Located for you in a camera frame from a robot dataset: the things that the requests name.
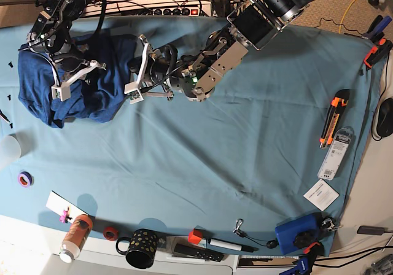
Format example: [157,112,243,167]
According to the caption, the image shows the translucent plastic cup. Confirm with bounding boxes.
[0,135,21,170]

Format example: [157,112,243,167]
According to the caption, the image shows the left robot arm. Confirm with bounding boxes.
[124,0,314,104]

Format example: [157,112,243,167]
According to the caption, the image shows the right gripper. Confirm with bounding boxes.
[78,60,107,85]

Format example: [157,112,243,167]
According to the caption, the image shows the black lanyard with clip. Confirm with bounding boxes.
[232,218,278,250]

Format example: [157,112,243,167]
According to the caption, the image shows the white paper card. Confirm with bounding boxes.
[303,179,339,211]

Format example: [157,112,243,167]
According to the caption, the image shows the metal carabiner keyring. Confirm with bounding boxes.
[321,217,341,232]

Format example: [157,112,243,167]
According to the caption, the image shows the white marker pen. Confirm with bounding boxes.
[207,239,255,253]

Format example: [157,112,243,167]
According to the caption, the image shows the purple tape roll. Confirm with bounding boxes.
[17,171,33,188]

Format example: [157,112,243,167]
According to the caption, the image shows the black adapter block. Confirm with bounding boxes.
[357,225,386,236]

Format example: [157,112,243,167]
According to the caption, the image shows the dark blue t-shirt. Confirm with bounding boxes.
[18,34,137,128]

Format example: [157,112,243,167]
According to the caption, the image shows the red tape roll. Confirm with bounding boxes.
[103,227,119,241]

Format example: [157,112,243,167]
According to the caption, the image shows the black computer mouse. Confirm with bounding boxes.
[376,98,393,138]

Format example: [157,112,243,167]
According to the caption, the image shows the black mug gold dots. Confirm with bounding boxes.
[115,229,159,269]

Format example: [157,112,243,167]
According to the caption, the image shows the clear blister pack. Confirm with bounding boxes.
[317,128,353,180]

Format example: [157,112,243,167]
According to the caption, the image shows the blue box with knob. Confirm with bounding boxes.
[274,214,321,255]

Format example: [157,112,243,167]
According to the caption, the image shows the orange black clamp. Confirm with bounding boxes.
[364,38,392,69]

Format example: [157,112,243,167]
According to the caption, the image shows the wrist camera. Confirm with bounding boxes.
[124,82,144,104]
[51,84,71,102]

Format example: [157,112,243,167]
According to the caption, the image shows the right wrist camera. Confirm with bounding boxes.
[51,84,71,102]

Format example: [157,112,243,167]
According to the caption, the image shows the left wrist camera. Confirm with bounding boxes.
[124,82,144,104]

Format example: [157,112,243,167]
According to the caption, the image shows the black remote control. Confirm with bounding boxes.
[173,244,225,262]

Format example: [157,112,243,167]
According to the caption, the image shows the orange supplement bottle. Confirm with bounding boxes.
[59,214,93,263]

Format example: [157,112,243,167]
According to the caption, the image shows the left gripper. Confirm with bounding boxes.
[129,34,175,100]

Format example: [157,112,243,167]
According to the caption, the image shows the blue spring clamp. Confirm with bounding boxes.
[362,15,392,42]

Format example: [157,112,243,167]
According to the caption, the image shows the white paper sheet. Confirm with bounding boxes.
[45,191,88,220]

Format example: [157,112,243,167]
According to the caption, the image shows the pink small toy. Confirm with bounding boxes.
[59,208,72,223]

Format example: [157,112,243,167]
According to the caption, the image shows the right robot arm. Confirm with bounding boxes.
[18,0,107,87]

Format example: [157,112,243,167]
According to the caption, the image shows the orange black utility knife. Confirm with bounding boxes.
[319,89,350,149]

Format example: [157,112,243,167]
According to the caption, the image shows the white power strip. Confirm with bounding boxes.
[115,0,214,17]

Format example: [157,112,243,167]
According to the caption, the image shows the blue orange bottom clamp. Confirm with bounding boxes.
[282,241,324,275]

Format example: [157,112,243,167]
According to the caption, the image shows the yellow cable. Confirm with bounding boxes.
[338,0,378,35]

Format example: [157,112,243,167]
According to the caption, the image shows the light blue table cloth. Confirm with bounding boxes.
[1,26,384,241]

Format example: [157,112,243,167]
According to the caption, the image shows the orange red cube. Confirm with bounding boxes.
[188,228,203,245]

